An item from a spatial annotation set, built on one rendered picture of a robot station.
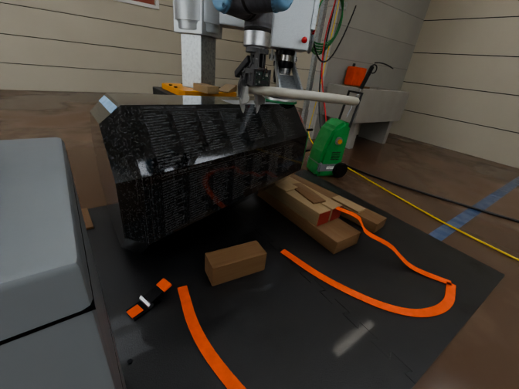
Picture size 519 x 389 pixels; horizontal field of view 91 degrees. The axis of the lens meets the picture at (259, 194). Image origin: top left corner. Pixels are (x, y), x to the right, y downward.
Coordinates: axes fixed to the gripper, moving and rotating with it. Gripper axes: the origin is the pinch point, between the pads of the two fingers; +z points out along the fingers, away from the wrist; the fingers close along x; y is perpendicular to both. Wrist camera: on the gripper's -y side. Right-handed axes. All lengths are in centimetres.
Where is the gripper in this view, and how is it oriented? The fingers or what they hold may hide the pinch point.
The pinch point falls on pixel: (249, 109)
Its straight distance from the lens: 101.2
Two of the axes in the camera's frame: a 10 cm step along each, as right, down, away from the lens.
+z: -0.9, 9.1, 4.1
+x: 8.5, -1.4, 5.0
